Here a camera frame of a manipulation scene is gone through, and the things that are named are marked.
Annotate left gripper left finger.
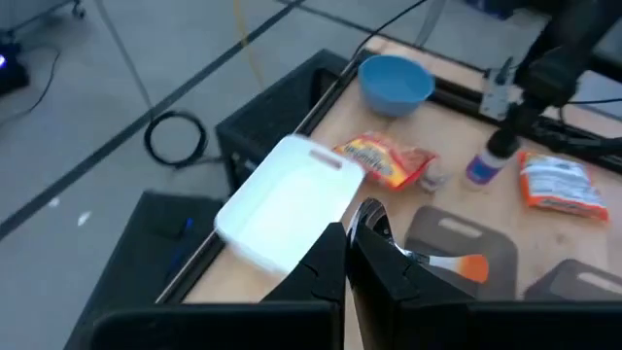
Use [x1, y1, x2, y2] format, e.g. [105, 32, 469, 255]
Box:
[89, 222, 347, 350]

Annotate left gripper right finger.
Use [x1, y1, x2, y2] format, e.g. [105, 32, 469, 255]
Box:
[349, 223, 622, 350]

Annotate white plastic bin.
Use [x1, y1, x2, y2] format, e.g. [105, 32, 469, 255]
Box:
[213, 133, 366, 276]

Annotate small clear spice jar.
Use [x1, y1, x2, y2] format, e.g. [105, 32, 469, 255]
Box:
[418, 157, 451, 193]

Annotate black lid purple label bottle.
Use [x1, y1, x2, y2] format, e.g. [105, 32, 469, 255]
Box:
[465, 126, 522, 190]

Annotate black plain case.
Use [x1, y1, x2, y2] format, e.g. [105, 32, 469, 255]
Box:
[62, 190, 227, 350]

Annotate orange white ramen packet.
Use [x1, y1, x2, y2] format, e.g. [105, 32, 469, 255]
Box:
[515, 150, 611, 223]

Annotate black perforated case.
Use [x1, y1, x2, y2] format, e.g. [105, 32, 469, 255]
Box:
[215, 48, 351, 195]

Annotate blue bowl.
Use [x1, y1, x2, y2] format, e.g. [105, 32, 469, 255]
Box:
[357, 52, 436, 119]

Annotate black box with blue light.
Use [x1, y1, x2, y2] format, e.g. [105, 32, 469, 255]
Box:
[0, 41, 31, 96]

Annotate black coiled cable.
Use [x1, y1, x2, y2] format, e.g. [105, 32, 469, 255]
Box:
[94, 0, 210, 170]

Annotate silver aluminium base bracket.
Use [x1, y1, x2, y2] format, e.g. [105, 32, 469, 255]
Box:
[478, 56, 524, 123]

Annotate yellow hanging cable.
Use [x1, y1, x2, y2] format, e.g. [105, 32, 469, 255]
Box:
[231, 0, 266, 88]

